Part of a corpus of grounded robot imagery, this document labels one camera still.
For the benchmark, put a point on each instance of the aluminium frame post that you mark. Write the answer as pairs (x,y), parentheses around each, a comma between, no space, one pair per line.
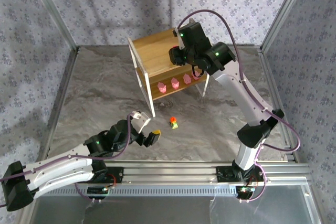
(54,11)
(284,11)

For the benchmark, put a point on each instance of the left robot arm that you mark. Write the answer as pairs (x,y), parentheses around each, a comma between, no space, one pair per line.
(57,166)

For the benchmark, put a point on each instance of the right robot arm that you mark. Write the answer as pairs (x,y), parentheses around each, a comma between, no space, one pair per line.
(236,90)

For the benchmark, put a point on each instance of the wooden two-tier shelf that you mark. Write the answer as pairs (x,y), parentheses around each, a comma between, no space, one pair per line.
(155,53)

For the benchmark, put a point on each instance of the pink plastic pig toy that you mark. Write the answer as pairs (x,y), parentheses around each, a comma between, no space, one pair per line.
(187,78)
(175,83)
(197,77)
(162,87)

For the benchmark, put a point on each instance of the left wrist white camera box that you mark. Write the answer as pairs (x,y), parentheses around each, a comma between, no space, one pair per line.
(141,120)

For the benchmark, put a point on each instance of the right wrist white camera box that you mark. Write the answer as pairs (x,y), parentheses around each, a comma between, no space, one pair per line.
(180,39)

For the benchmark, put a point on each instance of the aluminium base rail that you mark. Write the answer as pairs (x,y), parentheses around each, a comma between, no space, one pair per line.
(170,174)

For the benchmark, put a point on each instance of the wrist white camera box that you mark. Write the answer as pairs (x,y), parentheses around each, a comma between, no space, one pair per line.
(180,39)
(141,120)

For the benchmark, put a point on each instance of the aluminium frame side rail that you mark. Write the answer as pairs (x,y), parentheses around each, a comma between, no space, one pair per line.
(63,90)
(274,90)

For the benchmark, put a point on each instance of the black controller board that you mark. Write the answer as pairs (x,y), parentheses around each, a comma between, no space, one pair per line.
(97,190)
(245,191)

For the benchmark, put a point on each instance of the orange-top green toy car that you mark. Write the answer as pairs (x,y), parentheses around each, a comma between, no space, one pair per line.
(173,123)

